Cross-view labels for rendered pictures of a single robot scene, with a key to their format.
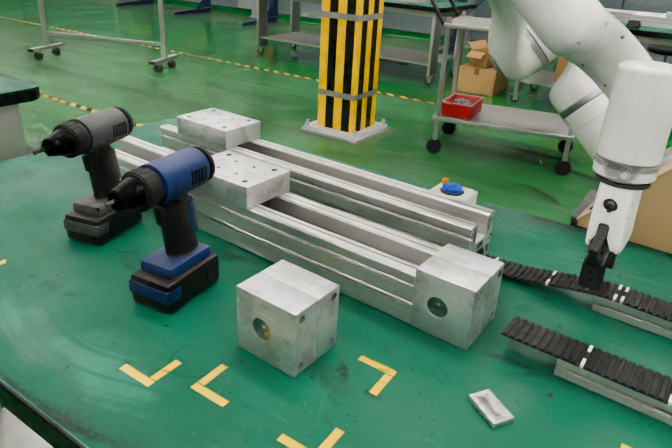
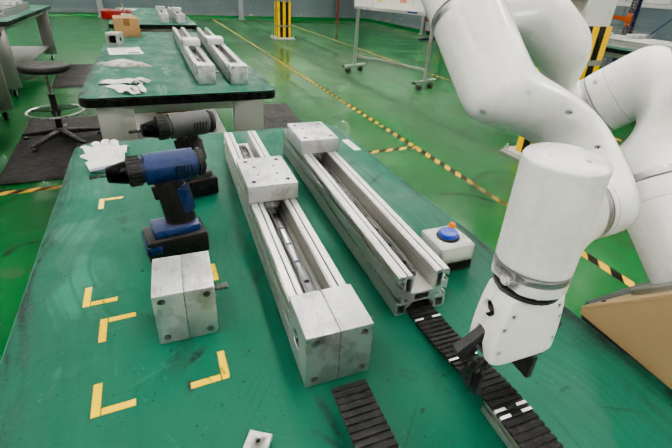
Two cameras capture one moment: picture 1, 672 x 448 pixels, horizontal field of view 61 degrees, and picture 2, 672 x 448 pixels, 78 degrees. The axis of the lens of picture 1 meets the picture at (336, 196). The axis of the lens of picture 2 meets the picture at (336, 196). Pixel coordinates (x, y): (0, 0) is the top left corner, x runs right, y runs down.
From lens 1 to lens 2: 54 cm
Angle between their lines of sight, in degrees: 30
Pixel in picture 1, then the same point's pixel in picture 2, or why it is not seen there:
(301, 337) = (163, 316)
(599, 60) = (543, 136)
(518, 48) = not seen: hidden behind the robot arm
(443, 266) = (313, 303)
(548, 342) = (360, 421)
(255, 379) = (138, 333)
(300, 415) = (128, 375)
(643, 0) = not seen: outside the picture
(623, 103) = (514, 194)
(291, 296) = (170, 281)
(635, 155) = (518, 260)
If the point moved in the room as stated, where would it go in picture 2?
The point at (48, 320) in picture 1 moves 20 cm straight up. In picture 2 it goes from (94, 241) to (72, 154)
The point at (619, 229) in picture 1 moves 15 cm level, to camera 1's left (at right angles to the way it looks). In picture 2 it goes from (493, 339) to (380, 287)
